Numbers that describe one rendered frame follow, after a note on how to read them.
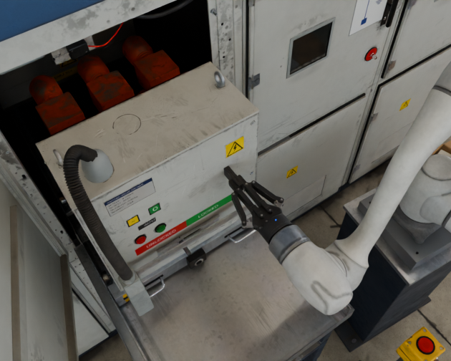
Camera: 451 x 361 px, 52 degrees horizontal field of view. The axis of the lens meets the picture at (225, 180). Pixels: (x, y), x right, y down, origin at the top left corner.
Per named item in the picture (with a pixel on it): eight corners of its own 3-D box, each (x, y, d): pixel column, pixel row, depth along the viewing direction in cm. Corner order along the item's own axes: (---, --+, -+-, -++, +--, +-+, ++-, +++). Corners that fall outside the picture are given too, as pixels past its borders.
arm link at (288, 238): (309, 251, 112) (294, 234, 115) (313, 234, 105) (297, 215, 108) (280, 271, 110) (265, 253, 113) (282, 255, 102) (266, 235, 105)
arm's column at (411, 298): (372, 253, 240) (415, 171, 180) (417, 308, 223) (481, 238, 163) (319, 284, 232) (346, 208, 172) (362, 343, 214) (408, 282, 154)
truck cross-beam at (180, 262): (263, 218, 155) (263, 208, 150) (119, 306, 139) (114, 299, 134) (254, 207, 157) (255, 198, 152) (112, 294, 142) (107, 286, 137)
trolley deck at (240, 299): (351, 316, 143) (354, 309, 138) (179, 445, 124) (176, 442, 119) (228, 171, 176) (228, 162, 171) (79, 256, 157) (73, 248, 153)
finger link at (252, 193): (268, 213, 112) (273, 210, 112) (243, 181, 117) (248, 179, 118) (268, 221, 115) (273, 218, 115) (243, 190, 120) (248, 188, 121)
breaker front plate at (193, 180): (256, 215, 151) (260, 114, 111) (124, 296, 136) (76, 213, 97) (254, 212, 151) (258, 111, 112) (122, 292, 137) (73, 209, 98)
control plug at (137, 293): (154, 307, 130) (144, 284, 115) (139, 317, 128) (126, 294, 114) (142, 286, 133) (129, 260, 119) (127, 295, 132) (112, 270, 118)
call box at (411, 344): (434, 358, 134) (447, 349, 125) (415, 374, 131) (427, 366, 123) (413, 335, 138) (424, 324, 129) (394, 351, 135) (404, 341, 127)
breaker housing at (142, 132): (256, 211, 151) (260, 109, 111) (121, 294, 137) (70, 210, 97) (178, 118, 176) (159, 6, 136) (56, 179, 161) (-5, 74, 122)
